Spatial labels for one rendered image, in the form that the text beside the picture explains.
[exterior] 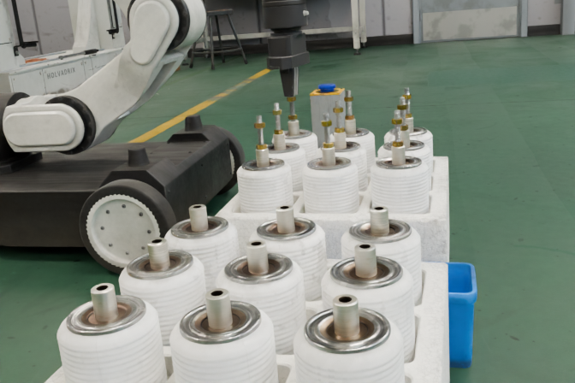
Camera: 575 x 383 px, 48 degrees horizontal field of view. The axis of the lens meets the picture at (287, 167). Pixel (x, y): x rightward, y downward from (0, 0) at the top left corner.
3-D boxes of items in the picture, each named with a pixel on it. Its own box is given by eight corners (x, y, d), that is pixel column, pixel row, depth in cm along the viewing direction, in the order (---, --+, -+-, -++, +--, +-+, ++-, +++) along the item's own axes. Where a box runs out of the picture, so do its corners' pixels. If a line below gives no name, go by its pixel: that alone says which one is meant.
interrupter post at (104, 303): (90, 324, 62) (84, 292, 61) (103, 312, 64) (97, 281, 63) (112, 325, 61) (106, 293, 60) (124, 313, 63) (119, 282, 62)
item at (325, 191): (331, 278, 108) (324, 175, 103) (298, 262, 116) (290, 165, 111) (373, 262, 113) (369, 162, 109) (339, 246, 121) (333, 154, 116)
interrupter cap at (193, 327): (165, 344, 57) (164, 338, 56) (198, 304, 64) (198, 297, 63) (246, 350, 55) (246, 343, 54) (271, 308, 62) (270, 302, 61)
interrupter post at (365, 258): (352, 279, 66) (351, 250, 65) (357, 270, 68) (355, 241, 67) (376, 280, 65) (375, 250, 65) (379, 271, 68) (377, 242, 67)
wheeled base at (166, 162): (-92, 257, 147) (-128, 114, 139) (38, 189, 196) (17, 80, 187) (168, 260, 133) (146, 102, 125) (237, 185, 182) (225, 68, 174)
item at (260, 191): (306, 263, 115) (299, 166, 110) (256, 275, 112) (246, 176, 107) (287, 245, 124) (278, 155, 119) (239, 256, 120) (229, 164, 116)
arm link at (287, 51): (281, 62, 139) (277, 5, 135) (323, 61, 134) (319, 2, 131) (254, 70, 128) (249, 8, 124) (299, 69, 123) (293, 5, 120)
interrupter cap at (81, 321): (50, 336, 60) (49, 329, 60) (93, 298, 67) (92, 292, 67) (122, 341, 58) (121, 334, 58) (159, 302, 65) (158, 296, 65)
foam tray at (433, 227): (222, 312, 114) (211, 217, 110) (278, 232, 151) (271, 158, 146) (447, 323, 104) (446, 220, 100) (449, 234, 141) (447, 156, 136)
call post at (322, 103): (317, 223, 154) (309, 96, 146) (323, 214, 161) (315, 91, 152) (347, 224, 152) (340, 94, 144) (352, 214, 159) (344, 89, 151)
